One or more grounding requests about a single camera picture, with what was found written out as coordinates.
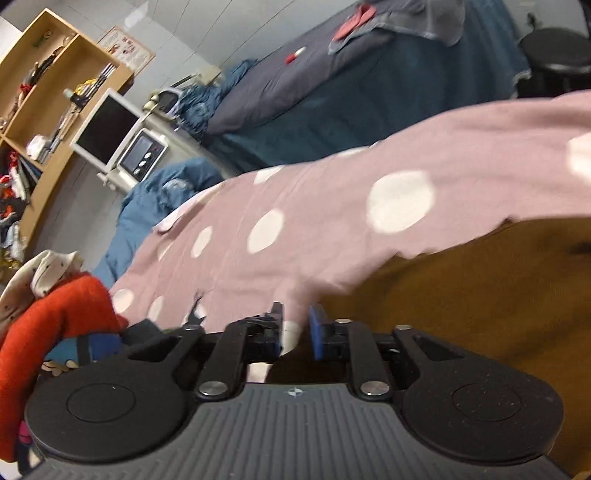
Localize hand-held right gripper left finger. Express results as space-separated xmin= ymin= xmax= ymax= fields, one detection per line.
xmin=127 ymin=302 xmax=283 ymax=401

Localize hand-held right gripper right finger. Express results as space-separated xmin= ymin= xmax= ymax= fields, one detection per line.
xmin=308 ymin=304 xmax=467 ymax=400

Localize brown knit garment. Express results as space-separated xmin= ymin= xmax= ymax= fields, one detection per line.
xmin=265 ymin=217 xmax=591 ymax=478

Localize pink dotted bed sheet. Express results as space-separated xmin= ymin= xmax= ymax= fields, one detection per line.
xmin=108 ymin=90 xmax=591 ymax=384

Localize blue blanket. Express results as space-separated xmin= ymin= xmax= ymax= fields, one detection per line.
xmin=90 ymin=157 xmax=229 ymax=289

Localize blue patterned folded cloth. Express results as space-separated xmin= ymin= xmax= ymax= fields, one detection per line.
xmin=44 ymin=333 xmax=123 ymax=372

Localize white equipment cart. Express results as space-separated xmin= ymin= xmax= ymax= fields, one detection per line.
xmin=96 ymin=90 xmax=204 ymax=190

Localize white device with screen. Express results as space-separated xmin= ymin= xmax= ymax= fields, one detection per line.
xmin=117 ymin=128 xmax=168 ymax=182

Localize red knit sweater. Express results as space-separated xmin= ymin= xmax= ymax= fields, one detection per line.
xmin=0 ymin=272 xmax=127 ymax=450

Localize cream printed cloth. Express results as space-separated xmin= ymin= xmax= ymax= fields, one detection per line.
xmin=0 ymin=249 xmax=85 ymax=326

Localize white monitor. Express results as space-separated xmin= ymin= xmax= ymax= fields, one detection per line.
xmin=70 ymin=89 xmax=143 ymax=174

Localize beige box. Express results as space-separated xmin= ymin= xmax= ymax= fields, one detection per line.
xmin=194 ymin=65 xmax=222 ymax=86

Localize red cloth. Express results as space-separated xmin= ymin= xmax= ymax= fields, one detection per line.
xmin=333 ymin=4 xmax=377 ymax=43

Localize grey towel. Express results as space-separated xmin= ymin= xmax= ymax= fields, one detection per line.
xmin=328 ymin=0 xmax=467 ymax=55

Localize wooden shelf unit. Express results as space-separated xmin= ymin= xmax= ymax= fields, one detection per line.
xmin=0 ymin=8 xmax=136 ymax=259

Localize black round stool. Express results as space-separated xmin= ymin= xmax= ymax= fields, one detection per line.
xmin=517 ymin=28 xmax=591 ymax=99

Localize wall poster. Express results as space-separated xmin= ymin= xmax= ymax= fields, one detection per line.
xmin=99 ymin=27 xmax=156 ymax=72

